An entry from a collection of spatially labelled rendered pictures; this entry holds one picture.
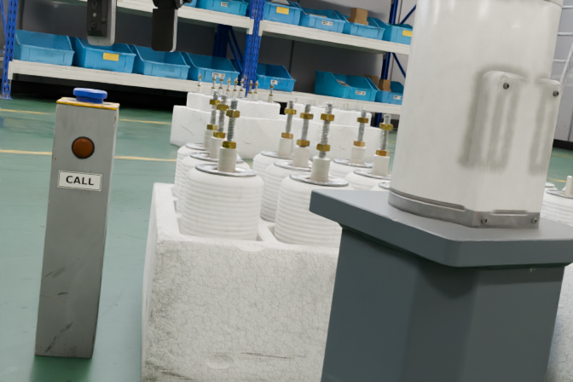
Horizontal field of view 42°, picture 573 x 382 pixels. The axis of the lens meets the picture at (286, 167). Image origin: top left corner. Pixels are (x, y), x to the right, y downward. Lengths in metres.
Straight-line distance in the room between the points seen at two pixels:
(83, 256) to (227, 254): 0.19
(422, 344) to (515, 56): 0.18
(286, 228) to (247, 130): 2.33
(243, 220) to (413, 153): 0.43
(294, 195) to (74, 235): 0.27
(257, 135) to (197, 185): 2.39
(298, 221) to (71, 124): 0.29
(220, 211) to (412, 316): 0.45
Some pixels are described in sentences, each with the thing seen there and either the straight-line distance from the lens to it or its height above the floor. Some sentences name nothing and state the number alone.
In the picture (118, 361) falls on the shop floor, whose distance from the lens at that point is 0.98.
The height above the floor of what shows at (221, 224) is 0.20.
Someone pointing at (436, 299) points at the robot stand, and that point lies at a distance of 0.45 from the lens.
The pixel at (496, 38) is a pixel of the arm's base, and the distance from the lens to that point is 0.47.
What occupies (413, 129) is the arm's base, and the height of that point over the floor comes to 0.35.
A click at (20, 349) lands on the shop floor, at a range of 1.01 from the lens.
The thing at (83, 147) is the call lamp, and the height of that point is 0.26.
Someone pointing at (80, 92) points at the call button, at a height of 0.33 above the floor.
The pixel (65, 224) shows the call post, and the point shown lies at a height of 0.17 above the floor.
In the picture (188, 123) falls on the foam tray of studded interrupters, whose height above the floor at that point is 0.12.
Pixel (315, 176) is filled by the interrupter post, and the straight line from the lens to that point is 0.92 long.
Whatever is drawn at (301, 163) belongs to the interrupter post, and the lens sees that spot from 1.04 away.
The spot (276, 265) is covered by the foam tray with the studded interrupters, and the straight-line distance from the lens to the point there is 0.87.
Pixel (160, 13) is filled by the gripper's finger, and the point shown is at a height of 0.42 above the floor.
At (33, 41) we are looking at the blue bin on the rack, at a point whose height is 0.40.
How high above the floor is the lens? 0.38
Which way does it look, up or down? 7 degrees down
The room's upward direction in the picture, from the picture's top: 7 degrees clockwise
